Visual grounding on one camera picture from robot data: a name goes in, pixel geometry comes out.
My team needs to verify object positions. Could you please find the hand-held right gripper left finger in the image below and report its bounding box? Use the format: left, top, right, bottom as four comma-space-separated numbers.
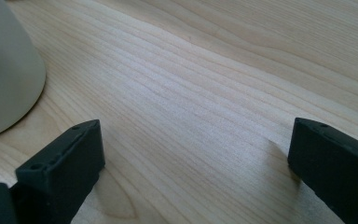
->
8, 119, 106, 224

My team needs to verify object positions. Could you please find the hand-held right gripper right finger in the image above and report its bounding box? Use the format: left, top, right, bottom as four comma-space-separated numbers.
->
287, 117, 358, 224

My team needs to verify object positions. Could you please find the beige cup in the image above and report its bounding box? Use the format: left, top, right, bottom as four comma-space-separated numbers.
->
0, 0, 47, 142

